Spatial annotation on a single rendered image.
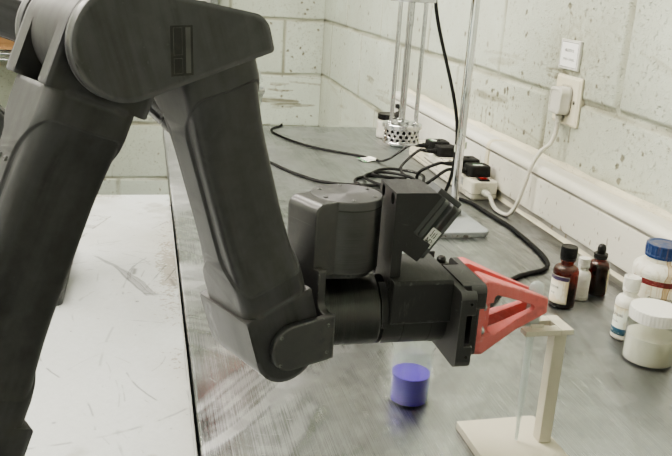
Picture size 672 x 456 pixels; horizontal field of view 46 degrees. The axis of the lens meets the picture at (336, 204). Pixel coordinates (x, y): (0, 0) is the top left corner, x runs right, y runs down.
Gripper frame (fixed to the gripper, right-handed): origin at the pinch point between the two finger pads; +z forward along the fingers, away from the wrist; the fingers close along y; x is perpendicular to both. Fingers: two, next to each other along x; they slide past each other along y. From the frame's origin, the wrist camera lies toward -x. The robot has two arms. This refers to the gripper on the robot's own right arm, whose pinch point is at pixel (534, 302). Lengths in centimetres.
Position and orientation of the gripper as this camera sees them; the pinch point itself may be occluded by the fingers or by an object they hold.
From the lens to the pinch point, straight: 71.5
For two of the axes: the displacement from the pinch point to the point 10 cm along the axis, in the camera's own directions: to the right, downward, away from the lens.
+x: -0.6, 9.6, 2.8
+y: -2.3, -2.8, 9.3
